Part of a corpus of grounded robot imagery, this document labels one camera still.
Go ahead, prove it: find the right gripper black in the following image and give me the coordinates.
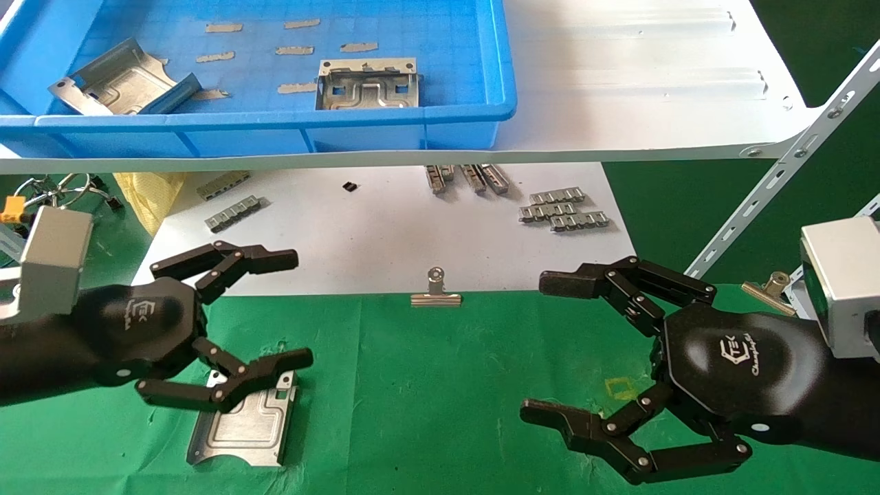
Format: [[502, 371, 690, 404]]
[[520, 256, 880, 486]]

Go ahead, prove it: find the white metal shelf panel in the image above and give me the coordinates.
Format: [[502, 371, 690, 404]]
[[0, 0, 826, 175]]

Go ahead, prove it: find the yellow plastic bag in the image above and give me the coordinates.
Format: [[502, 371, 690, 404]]
[[113, 172, 186, 238]]

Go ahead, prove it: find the right wrist camera silver box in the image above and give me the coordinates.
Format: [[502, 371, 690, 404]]
[[800, 217, 880, 360]]

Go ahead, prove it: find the wrist camera silver box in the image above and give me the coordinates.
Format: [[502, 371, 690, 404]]
[[0, 205, 94, 324], [800, 217, 880, 360]]

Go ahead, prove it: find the silver binder clip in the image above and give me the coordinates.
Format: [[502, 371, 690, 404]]
[[410, 267, 463, 307]]

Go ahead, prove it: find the green cloth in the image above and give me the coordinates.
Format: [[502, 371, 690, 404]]
[[0, 285, 880, 495]]

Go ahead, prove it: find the brass binder clip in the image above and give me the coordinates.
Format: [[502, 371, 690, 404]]
[[741, 272, 798, 317]]

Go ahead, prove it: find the chrome stool base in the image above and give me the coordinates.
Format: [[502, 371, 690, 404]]
[[14, 173, 126, 212]]

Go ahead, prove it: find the stamped metal bracket part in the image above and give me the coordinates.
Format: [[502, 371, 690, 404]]
[[48, 38, 204, 116], [315, 58, 421, 111], [187, 368, 300, 468]]

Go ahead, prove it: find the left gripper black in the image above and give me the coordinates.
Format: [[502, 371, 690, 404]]
[[0, 241, 314, 413]]

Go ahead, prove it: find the blue plastic bin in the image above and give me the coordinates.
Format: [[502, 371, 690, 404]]
[[0, 0, 518, 159]]

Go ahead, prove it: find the white board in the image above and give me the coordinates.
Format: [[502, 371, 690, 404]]
[[131, 162, 640, 298]]

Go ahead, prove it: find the left wrist camera silver box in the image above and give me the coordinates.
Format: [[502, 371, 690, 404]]
[[0, 205, 94, 324]]

